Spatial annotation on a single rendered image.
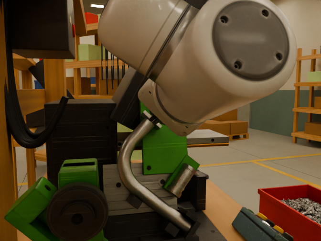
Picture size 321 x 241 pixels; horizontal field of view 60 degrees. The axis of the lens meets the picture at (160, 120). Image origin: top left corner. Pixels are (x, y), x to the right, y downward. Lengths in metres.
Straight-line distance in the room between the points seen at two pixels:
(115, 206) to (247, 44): 0.56
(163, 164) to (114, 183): 0.13
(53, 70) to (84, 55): 2.53
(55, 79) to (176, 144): 0.89
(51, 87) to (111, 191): 0.86
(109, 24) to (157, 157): 0.48
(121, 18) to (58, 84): 1.22
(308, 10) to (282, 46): 7.91
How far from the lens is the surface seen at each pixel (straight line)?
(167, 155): 0.69
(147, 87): 0.37
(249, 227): 0.78
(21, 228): 0.42
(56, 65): 1.45
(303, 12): 8.25
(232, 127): 7.15
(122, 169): 0.64
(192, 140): 0.84
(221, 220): 0.87
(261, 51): 0.22
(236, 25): 0.21
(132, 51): 0.24
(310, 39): 7.94
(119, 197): 0.70
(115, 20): 0.24
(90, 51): 3.94
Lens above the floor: 1.28
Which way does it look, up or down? 6 degrees down
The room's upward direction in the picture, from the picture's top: straight up
